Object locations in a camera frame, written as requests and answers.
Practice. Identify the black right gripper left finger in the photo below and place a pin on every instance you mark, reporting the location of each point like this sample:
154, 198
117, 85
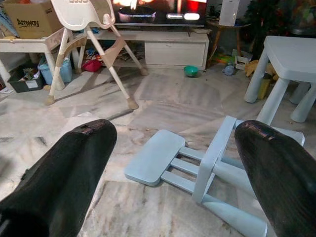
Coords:
56, 177

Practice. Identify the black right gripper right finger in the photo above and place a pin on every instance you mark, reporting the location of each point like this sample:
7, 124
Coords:
279, 177

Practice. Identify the dark storage bin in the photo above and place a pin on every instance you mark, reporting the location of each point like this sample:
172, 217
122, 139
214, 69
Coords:
23, 87

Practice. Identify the light blue kids chair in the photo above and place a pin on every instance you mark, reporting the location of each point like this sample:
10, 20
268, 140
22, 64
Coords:
155, 158

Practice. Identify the light blue storage bin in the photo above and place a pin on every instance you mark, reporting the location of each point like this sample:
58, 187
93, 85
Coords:
66, 72

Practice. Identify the yellow soft toy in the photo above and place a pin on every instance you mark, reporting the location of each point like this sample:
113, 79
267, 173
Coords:
251, 68

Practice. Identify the red bag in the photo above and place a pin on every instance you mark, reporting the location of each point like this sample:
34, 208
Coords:
91, 66

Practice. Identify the blue grey cloth toy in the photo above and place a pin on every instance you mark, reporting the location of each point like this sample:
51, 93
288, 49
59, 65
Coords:
228, 70

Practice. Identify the small white crate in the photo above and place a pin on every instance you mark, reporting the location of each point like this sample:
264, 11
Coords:
242, 63

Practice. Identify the light blue kids table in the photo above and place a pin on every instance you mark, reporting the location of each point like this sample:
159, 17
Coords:
288, 54

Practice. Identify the green toy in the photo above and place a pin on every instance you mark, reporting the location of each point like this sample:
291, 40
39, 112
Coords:
223, 59

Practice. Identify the white low table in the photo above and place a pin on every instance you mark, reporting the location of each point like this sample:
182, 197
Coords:
24, 45

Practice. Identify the green bowl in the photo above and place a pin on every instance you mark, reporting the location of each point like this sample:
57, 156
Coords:
190, 71

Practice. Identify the white TV console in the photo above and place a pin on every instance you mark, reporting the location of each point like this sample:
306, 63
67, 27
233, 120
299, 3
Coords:
172, 54

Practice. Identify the round wooden side table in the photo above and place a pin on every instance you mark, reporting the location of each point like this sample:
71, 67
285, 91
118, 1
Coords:
222, 24

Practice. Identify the dark green decorated tree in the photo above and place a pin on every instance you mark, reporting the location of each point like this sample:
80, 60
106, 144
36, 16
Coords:
266, 14

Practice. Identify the white baby high chair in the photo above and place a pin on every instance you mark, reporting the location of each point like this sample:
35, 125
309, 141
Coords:
74, 14

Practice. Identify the brown Amway cardboard box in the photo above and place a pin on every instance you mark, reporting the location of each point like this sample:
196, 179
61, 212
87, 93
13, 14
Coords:
29, 14

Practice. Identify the white box appliance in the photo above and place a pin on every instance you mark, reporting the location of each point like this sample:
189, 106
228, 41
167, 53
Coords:
228, 12

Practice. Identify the flat screen television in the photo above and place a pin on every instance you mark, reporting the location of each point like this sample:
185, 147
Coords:
160, 7

